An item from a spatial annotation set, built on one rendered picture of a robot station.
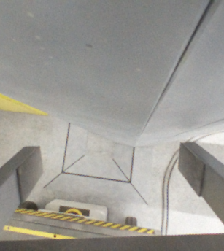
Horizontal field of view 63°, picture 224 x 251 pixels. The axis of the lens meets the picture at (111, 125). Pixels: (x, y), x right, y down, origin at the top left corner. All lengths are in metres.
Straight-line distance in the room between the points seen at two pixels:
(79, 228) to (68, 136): 0.46
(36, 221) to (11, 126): 0.59
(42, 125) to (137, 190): 0.59
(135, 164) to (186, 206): 0.30
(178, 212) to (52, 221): 0.57
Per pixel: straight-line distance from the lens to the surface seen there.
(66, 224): 0.67
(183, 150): 0.16
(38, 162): 0.17
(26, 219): 0.72
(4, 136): 1.15
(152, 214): 0.97
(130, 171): 0.90
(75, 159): 0.95
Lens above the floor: 0.92
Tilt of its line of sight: 80 degrees down
